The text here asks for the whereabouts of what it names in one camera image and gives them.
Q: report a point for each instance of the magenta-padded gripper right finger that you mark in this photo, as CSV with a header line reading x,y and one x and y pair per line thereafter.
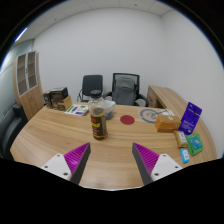
x,y
146,159

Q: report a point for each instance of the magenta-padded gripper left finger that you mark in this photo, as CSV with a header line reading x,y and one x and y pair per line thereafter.
x,y
77,160

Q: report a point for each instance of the clear black-capped drink bottle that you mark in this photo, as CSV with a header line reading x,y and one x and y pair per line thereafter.
x,y
99,126

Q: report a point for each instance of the small blue box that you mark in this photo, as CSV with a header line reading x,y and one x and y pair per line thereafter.
x,y
185,155

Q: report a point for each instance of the small yellow box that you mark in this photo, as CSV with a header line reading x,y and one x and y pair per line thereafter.
x,y
180,139

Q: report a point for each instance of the orange wooden box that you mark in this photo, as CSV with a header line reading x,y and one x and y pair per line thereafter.
x,y
167,124

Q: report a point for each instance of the flat round red coaster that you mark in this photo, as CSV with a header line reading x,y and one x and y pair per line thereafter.
x,y
127,119

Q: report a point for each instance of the white green-purple sticker leaflet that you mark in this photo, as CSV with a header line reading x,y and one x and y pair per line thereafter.
x,y
76,110

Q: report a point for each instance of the green flat package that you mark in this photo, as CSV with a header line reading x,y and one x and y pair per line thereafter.
x,y
195,144

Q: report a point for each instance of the brown cardboard box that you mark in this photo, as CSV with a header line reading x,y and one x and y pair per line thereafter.
x,y
66,105

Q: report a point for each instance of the purple upright card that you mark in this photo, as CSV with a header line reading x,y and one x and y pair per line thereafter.
x,y
190,118

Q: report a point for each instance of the white mug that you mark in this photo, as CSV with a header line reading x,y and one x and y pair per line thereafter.
x,y
110,107

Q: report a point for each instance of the wooden side desk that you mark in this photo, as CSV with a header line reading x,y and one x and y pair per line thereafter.
x,y
166,96

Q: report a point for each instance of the small dark brown carton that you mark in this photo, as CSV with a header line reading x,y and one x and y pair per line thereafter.
x,y
46,100

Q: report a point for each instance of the dark printed carton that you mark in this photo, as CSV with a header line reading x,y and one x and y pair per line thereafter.
x,y
58,94

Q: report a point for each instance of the grey backpack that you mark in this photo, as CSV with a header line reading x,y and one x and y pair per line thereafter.
x,y
124,90

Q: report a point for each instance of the black mesh-back office chair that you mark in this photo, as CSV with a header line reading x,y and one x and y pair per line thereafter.
x,y
137,83

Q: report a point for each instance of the wooden shelf cabinet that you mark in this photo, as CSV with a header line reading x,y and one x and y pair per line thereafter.
x,y
28,73

